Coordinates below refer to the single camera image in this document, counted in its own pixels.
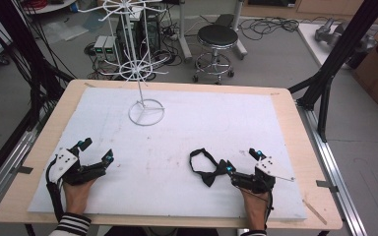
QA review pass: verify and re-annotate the thin wooden stick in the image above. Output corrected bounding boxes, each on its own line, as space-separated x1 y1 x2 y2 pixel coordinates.
302 199 329 226

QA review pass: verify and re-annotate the black metal frame strut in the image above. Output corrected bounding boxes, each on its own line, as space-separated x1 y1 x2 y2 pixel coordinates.
287 0 378 144
0 0 77 132

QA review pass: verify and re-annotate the white metal table leg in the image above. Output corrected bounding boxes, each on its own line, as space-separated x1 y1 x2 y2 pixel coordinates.
230 0 249 61
176 0 194 64

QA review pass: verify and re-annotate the white foam mat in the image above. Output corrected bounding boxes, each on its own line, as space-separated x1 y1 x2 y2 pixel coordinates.
27 86 308 221

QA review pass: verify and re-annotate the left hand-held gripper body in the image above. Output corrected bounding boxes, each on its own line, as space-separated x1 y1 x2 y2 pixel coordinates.
46 147 108 187

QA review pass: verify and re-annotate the person's right hand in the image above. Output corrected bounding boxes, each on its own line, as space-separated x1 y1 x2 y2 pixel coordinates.
240 188 272 232

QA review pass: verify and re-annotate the grey machine on floor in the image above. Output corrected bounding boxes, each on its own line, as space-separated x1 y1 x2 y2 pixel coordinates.
314 17 377 55

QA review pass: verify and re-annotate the grey power supply unit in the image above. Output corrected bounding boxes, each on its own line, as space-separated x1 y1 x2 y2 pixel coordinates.
103 35 118 63
93 34 108 63

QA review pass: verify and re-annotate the aluminium rail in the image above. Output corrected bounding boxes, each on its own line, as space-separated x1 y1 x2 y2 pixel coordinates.
295 100 370 236
0 107 52 224

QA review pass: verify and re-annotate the person's left hand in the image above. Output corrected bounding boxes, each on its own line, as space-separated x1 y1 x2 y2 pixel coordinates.
62 178 96 218

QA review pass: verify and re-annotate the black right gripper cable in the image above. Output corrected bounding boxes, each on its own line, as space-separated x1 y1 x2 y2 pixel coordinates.
264 183 276 229

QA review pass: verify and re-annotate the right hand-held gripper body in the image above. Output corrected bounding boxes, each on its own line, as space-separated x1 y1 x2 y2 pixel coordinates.
230 155 296 195

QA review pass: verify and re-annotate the black round stool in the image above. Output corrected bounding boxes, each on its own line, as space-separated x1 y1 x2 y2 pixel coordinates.
192 24 241 87

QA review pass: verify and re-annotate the white wire display rack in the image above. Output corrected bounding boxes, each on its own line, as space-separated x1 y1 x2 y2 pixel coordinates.
78 0 170 128

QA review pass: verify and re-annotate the black floor cable bundle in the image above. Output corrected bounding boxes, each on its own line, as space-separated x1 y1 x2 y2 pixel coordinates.
237 16 301 42

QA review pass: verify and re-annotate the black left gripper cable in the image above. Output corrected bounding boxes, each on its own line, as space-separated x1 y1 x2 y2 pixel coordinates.
44 154 66 224

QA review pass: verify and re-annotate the black bow tie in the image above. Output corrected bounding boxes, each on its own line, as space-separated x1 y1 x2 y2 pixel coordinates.
189 147 231 189

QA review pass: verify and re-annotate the black computer tower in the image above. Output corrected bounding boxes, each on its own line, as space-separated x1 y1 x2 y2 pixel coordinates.
115 11 162 59

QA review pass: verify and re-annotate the grey tape strip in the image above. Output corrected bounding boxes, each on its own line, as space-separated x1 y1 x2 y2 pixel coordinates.
10 164 34 175
315 179 340 194

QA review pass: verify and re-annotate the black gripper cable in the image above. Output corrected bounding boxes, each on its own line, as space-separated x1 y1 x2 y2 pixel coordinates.
264 183 276 229
44 154 66 224

